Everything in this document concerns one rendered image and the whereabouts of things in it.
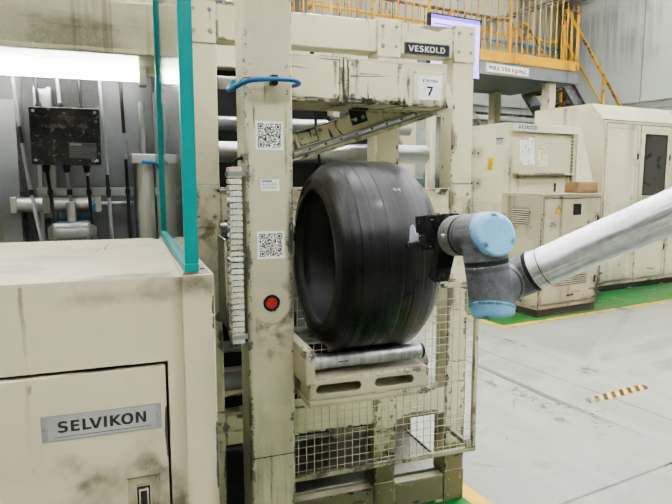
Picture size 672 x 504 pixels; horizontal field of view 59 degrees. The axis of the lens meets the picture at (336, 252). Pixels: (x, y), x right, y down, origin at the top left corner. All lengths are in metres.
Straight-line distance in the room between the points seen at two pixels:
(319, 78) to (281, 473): 1.19
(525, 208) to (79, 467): 5.72
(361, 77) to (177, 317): 1.30
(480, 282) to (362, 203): 0.44
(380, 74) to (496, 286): 1.00
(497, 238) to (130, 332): 0.71
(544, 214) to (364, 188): 4.71
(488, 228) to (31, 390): 0.83
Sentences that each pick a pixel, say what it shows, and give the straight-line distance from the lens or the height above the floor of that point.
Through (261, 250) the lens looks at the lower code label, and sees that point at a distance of 1.59.
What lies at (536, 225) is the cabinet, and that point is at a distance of 6.20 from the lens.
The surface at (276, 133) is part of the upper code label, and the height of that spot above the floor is 1.52.
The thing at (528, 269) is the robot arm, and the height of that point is 1.20.
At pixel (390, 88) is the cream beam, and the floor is 1.69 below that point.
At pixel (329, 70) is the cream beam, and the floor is 1.74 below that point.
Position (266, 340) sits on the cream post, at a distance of 1.64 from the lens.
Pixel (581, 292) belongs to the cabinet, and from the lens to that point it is 6.74.
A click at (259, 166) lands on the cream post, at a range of 1.58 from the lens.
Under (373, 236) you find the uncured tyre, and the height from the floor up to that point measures 1.25.
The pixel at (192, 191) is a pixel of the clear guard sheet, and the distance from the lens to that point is 0.82.
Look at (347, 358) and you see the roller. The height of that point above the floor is 0.91.
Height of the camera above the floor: 1.40
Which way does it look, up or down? 7 degrees down
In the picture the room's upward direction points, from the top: straight up
